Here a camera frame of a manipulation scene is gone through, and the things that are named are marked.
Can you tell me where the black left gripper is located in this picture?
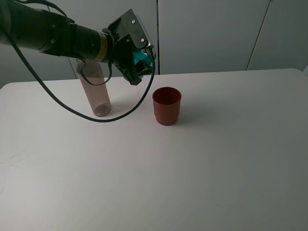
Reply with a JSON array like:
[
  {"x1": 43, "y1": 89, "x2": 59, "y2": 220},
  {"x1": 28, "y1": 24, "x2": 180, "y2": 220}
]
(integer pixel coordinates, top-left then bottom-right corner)
[{"x1": 102, "y1": 9, "x2": 153, "y2": 86}]

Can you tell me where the teal translucent plastic cup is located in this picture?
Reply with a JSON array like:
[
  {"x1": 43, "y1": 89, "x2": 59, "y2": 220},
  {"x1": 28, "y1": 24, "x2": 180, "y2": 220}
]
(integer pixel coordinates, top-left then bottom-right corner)
[{"x1": 133, "y1": 48, "x2": 156, "y2": 79}]

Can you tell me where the smoky translucent plastic bottle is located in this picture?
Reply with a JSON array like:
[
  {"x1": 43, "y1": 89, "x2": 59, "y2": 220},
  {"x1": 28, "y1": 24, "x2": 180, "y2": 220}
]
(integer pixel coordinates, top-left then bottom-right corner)
[{"x1": 77, "y1": 59, "x2": 112, "y2": 117}]

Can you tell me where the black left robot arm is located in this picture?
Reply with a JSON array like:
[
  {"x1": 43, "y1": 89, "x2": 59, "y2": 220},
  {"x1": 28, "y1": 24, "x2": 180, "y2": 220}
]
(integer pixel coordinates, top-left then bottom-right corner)
[{"x1": 0, "y1": 0, "x2": 154, "y2": 86}]

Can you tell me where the red plastic cup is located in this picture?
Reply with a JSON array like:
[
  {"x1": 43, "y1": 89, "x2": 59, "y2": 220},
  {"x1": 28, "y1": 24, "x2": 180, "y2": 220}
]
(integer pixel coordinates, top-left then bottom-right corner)
[{"x1": 152, "y1": 87, "x2": 181, "y2": 126}]

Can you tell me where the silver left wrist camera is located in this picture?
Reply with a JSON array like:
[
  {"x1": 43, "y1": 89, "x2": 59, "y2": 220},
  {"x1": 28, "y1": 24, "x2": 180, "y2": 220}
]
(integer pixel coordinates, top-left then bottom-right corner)
[{"x1": 136, "y1": 15, "x2": 154, "y2": 50}]

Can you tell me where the black camera cable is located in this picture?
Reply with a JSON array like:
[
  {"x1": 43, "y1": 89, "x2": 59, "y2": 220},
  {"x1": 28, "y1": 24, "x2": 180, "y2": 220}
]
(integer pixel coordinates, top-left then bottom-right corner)
[{"x1": 0, "y1": 0, "x2": 156, "y2": 123}]

